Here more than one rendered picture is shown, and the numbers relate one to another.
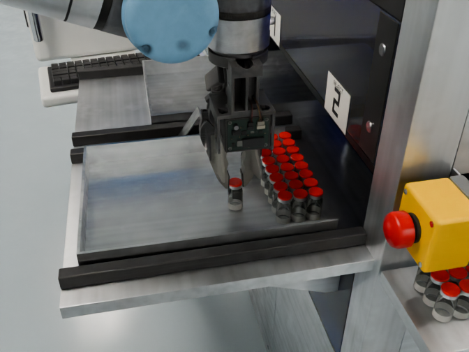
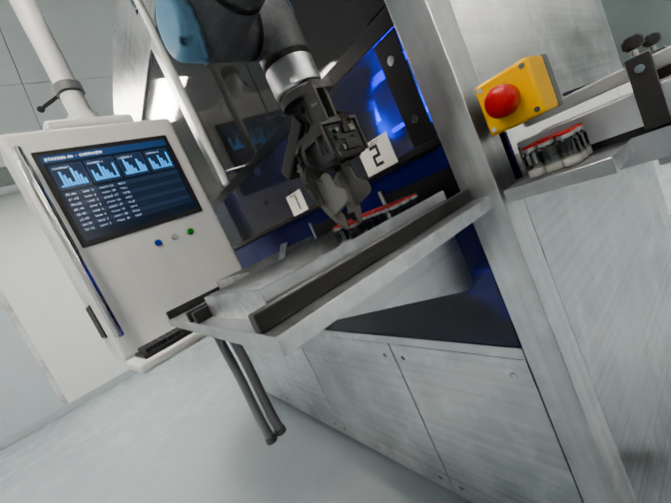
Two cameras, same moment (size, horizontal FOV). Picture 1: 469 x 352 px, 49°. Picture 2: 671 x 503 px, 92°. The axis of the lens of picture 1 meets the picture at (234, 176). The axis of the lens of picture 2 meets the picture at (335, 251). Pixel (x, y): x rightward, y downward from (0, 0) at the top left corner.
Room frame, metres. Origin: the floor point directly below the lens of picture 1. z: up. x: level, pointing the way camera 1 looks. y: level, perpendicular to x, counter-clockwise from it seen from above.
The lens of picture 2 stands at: (0.14, 0.24, 0.96)
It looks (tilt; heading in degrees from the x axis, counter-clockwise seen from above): 6 degrees down; 337
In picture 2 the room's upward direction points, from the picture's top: 24 degrees counter-clockwise
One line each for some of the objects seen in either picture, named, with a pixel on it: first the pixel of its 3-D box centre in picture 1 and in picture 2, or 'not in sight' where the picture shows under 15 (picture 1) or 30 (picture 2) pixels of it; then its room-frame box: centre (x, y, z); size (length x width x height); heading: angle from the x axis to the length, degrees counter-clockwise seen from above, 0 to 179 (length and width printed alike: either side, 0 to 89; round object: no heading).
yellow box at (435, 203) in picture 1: (442, 223); (517, 96); (0.43, -0.23, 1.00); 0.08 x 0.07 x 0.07; 102
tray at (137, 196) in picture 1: (198, 188); (325, 254); (0.63, 0.05, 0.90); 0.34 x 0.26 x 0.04; 101
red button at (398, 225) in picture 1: (403, 228); (503, 101); (0.42, -0.18, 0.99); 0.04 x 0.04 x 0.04; 12
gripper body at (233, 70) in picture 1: (239, 96); (321, 131); (0.58, -0.01, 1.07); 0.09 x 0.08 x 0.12; 11
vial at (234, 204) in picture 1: (235, 195); (356, 236); (0.61, 0.00, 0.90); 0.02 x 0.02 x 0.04
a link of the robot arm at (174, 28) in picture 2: not in sight; (214, 19); (0.55, 0.09, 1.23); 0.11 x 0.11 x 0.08; 15
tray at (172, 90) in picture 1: (229, 86); (290, 255); (0.99, 0.01, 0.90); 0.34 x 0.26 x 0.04; 102
